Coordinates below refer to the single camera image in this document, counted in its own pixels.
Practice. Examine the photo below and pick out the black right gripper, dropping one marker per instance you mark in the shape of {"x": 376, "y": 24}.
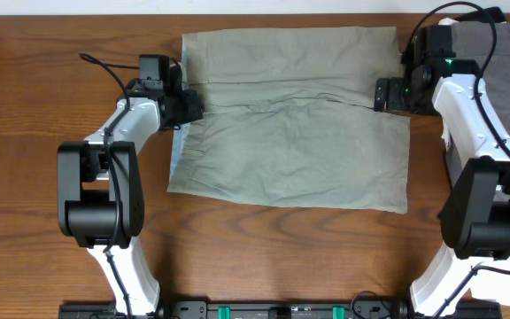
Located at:
{"x": 394, "y": 85}

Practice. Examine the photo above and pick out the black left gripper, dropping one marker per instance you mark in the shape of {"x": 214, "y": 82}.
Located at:
{"x": 194, "y": 111}

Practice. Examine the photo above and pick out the khaki green shorts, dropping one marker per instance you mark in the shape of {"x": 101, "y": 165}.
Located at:
{"x": 289, "y": 119}

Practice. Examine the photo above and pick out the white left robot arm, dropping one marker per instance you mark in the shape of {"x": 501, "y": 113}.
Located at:
{"x": 101, "y": 201}

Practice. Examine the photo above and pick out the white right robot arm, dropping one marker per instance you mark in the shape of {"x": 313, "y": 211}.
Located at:
{"x": 475, "y": 219}

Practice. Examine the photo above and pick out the black folded garment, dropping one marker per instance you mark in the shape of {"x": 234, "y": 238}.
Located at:
{"x": 495, "y": 13}

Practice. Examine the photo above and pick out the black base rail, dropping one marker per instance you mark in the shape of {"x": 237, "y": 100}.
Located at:
{"x": 374, "y": 309}

